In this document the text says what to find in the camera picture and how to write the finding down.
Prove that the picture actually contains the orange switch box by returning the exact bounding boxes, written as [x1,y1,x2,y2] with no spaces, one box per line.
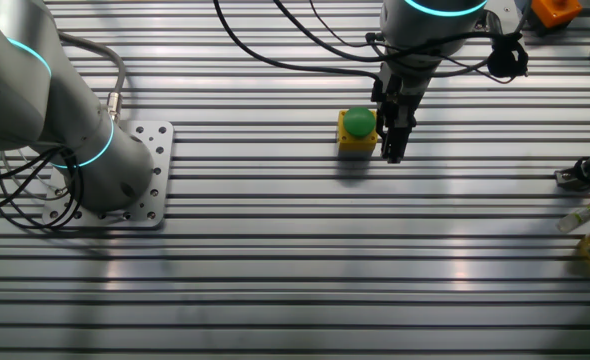
[529,0,584,35]

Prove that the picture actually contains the thick black gripper cable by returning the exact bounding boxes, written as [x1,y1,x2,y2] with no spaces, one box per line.
[212,0,386,84]

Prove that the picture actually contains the thin grey wire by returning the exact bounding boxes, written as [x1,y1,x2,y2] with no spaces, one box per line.
[0,148,70,202]

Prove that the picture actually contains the thin black wire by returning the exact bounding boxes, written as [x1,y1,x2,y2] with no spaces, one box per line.
[307,0,376,50]

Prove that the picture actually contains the metal pole foot bracket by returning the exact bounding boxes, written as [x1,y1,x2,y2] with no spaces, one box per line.
[554,151,590,192]

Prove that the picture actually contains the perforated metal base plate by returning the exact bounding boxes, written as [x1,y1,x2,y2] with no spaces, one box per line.
[41,120,175,230]

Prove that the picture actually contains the small tube orange cap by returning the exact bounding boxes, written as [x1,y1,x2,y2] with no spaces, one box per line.
[556,194,590,234]

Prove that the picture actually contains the black straight base cable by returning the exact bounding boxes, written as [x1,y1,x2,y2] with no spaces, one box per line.
[0,146,64,216]

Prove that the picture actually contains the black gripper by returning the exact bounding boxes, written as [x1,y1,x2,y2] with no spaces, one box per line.
[371,63,429,165]

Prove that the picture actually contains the yellow box green push button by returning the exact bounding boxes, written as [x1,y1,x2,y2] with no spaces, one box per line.
[336,106,379,160]

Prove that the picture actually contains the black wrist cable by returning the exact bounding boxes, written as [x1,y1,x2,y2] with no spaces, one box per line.
[273,0,506,64]

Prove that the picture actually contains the grey cable with metal connector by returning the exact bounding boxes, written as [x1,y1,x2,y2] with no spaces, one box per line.
[57,30,128,124]

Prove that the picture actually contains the black looping base cable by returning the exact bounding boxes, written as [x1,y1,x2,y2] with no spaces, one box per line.
[0,147,85,232]

